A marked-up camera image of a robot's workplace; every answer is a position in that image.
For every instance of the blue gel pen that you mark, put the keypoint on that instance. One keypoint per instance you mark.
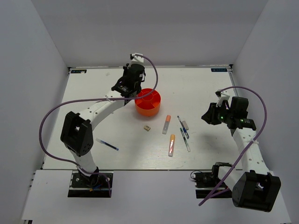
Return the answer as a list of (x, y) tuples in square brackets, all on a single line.
[(184, 129)]

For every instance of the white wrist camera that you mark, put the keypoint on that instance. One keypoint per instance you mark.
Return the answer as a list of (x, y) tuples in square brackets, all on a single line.
[(222, 96), (136, 58)]

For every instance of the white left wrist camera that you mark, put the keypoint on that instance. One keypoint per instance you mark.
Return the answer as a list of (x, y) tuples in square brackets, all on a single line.
[(136, 58)]

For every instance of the green gel pen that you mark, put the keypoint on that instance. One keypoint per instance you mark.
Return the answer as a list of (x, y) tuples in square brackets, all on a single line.
[(185, 141)]

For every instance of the tan barcode eraser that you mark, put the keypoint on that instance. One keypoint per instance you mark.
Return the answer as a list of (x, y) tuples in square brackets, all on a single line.
[(146, 127)]

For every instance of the left corner label sticker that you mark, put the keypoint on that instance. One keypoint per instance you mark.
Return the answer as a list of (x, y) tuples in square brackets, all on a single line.
[(78, 71)]

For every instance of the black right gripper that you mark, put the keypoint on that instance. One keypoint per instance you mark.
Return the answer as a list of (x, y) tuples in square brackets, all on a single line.
[(210, 116)]

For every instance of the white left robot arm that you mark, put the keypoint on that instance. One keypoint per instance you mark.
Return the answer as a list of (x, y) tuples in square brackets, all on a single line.
[(77, 131)]

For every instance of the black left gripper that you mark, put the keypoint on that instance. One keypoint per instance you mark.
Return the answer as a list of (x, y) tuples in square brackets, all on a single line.
[(125, 68)]

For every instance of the right corner label sticker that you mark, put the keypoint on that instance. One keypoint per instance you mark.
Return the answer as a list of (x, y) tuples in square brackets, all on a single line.
[(219, 70)]

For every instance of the dark blue refill pen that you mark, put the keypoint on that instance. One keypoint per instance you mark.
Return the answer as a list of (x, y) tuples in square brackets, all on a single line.
[(107, 144)]

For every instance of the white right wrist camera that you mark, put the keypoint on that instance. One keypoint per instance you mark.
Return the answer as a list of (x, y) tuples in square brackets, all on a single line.
[(222, 96)]

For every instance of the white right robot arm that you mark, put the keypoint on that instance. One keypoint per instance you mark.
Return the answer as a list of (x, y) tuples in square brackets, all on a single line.
[(253, 187)]

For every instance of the corner label sticker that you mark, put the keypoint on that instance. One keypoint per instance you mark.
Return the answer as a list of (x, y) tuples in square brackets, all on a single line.
[(219, 70), (78, 71)]

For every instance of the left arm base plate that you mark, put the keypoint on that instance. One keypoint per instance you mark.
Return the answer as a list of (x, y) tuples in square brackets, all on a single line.
[(90, 187)]

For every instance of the white eraser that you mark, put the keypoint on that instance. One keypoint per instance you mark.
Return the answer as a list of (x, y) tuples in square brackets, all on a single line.
[(185, 125)]

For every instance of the orange round organizer container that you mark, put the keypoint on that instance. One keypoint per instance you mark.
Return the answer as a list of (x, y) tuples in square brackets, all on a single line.
[(150, 105)]

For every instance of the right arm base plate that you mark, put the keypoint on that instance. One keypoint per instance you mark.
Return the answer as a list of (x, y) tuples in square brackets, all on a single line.
[(205, 181)]

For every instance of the orange cap highlighter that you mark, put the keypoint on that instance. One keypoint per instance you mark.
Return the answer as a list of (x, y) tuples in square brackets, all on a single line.
[(166, 124)]

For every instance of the yellow cap highlighter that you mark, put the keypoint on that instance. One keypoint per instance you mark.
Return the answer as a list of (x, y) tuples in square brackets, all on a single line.
[(171, 145)]

